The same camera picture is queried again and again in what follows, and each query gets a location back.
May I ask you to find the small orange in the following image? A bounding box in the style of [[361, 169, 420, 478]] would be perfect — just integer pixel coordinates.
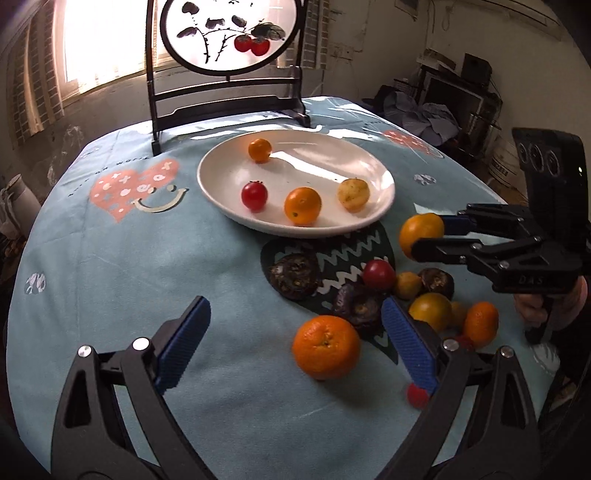
[[284, 186, 322, 227], [248, 138, 273, 164], [399, 213, 445, 260]]

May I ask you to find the wall electrical box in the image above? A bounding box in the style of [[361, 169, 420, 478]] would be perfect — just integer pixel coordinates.
[[398, 0, 433, 20]]

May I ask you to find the white plastic bucket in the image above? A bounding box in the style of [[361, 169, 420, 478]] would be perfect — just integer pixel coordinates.
[[489, 134, 523, 191]]

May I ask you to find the yellow round fruit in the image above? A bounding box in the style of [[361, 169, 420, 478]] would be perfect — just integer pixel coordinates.
[[337, 178, 371, 213]]

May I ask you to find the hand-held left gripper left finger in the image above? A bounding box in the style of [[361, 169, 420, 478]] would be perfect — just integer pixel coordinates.
[[50, 295, 218, 480]]

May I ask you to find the brick pattern curtain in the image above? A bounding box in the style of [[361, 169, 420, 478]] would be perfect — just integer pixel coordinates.
[[295, 0, 331, 70], [9, 0, 66, 139]]

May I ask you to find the person's right forearm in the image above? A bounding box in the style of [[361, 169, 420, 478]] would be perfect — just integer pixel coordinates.
[[538, 323, 591, 444]]

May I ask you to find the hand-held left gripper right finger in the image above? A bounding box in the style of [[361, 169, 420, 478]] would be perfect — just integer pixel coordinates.
[[374, 296, 541, 480]]

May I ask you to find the pile of blue-grey clothes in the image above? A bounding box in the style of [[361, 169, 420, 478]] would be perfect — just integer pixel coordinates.
[[374, 85, 462, 148]]

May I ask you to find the small yellow fruit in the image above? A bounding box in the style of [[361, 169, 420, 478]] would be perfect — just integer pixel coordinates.
[[394, 271, 423, 300]]

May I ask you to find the person's right hand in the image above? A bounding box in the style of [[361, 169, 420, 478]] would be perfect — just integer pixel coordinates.
[[514, 276, 590, 331]]

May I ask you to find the yellow-green tomato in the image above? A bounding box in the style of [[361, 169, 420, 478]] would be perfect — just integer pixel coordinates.
[[409, 292, 453, 333]]

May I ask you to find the large mandarin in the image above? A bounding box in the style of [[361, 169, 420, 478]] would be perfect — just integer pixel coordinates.
[[292, 315, 362, 381]]

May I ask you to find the dark brown wrinkled fruit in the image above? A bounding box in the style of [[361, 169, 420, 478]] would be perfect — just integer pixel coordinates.
[[419, 268, 455, 300], [267, 253, 322, 302], [333, 282, 386, 332]]

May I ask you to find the black box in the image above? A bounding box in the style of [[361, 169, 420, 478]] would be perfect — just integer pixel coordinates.
[[464, 53, 493, 86]]

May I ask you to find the white round plate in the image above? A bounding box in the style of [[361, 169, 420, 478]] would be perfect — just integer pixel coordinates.
[[197, 129, 397, 238]]

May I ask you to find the round painted table screen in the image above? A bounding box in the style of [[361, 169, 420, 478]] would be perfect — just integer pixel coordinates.
[[145, 0, 312, 158]]

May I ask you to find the white thermos jug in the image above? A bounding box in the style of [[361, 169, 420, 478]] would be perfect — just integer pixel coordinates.
[[0, 174, 40, 236]]

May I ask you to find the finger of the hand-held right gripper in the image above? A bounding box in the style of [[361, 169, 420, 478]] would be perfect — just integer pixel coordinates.
[[441, 203, 549, 246], [411, 237, 546, 269]]

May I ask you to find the old monitor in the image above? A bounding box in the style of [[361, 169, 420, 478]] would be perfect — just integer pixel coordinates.
[[422, 69, 498, 134]]

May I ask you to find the small mandarin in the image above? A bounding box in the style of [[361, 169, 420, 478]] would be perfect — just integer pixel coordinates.
[[463, 301, 500, 349]]

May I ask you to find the bright window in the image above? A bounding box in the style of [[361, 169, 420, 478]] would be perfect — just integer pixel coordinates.
[[64, 0, 153, 93]]

